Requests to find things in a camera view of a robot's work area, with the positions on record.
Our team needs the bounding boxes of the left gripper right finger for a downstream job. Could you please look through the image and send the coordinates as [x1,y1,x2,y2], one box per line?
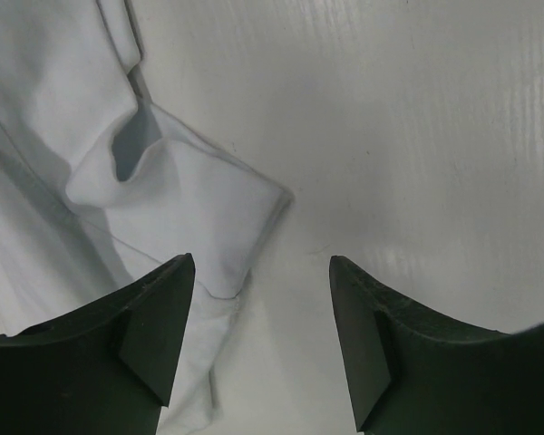
[329,256,544,434]

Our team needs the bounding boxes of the white skirt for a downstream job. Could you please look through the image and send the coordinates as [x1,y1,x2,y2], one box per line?
[0,1,289,434]

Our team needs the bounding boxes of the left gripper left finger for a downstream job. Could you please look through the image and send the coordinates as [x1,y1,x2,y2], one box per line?
[0,254,195,434]

